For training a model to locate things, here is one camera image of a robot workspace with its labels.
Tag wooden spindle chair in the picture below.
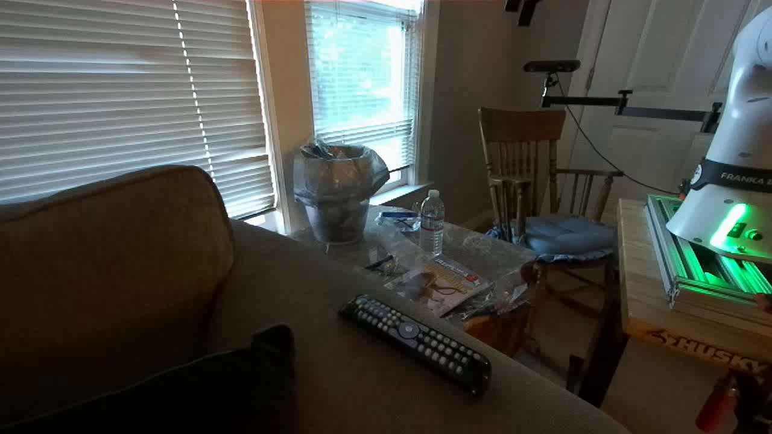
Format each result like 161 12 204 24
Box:
476 106 627 394

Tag white panel door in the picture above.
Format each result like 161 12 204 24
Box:
558 0 772 222

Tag tan fabric sofa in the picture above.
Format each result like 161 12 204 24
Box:
0 164 631 434

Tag wooden Husky workbench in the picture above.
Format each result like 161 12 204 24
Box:
614 195 772 374

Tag black remote control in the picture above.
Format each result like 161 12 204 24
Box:
337 292 494 398

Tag clear plastic water bottle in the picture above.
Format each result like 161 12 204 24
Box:
417 187 450 259

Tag translucent grey trash liner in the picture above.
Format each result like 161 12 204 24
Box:
287 136 394 211

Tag metal trash can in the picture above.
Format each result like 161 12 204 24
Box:
301 189 377 246

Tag blue chair cushion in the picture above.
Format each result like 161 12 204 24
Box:
523 215 621 265

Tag green-lit metal base plate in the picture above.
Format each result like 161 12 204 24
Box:
646 193 772 308

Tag glossy picture magazine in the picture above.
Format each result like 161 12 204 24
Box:
383 259 494 320

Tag red clamp handle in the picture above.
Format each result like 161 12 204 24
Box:
695 369 748 434

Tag narrow white window blinds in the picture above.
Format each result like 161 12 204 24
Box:
304 0 424 175

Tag clear plastic sheet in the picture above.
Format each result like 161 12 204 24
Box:
441 223 539 279

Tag black camera on clamp arm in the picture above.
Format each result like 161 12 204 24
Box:
523 57 726 134

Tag wide white window blinds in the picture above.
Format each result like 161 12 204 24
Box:
0 0 281 222

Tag black throw pillow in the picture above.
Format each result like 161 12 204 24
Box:
0 323 298 434

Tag blue and clear wrapper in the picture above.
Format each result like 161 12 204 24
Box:
377 204 423 234

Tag clear crinkly plastic wrapper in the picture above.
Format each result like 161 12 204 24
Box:
480 259 544 320

